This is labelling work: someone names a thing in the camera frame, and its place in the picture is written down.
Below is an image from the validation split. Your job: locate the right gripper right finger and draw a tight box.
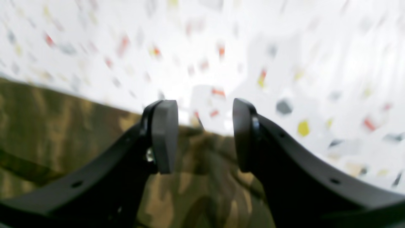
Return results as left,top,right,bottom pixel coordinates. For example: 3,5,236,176
233,98,405,228

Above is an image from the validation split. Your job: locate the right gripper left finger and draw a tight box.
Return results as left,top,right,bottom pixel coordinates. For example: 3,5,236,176
1,100,178,228

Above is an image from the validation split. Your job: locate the camouflage T-shirt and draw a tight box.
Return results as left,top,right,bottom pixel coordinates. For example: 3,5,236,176
0,79,275,228

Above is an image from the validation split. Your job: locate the terrazzo pattern table cloth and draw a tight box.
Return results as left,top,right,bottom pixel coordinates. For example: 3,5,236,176
1,0,404,193

